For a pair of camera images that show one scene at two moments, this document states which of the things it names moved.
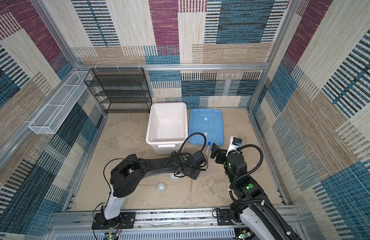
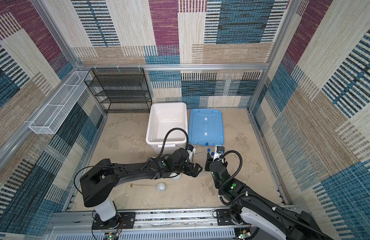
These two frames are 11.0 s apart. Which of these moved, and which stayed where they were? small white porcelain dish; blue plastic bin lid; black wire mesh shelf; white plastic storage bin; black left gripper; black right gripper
Moved: black left gripper; black right gripper
Stayed: blue plastic bin lid; white plastic storage bin; small white porcelain dish; black wire mesh shelf
